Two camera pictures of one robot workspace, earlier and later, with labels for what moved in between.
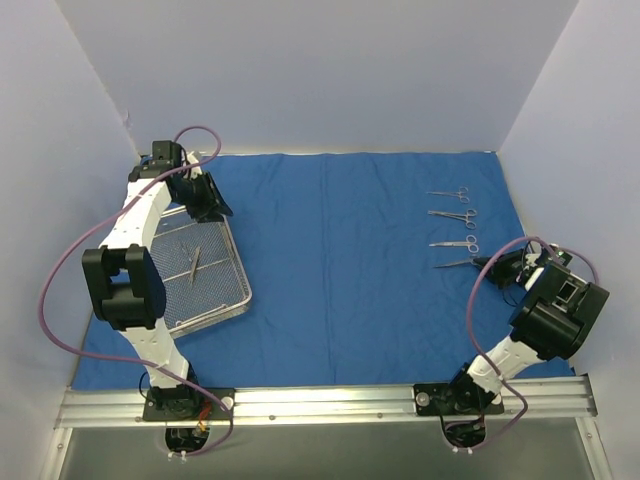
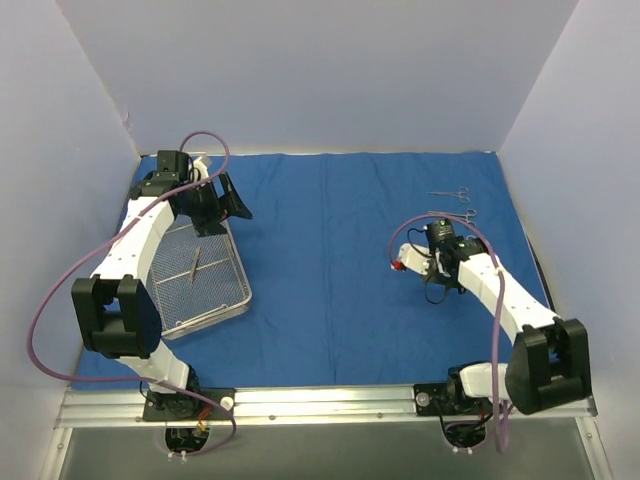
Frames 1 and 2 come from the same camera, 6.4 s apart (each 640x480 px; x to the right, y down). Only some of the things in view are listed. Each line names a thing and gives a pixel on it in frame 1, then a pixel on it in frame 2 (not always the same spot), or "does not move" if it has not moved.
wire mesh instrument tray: x=201 y=268 does not move
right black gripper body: x=498 y=270 → x=432 y=276
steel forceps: x=190 y=279 does not move
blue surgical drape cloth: x=365 y=270 does not move
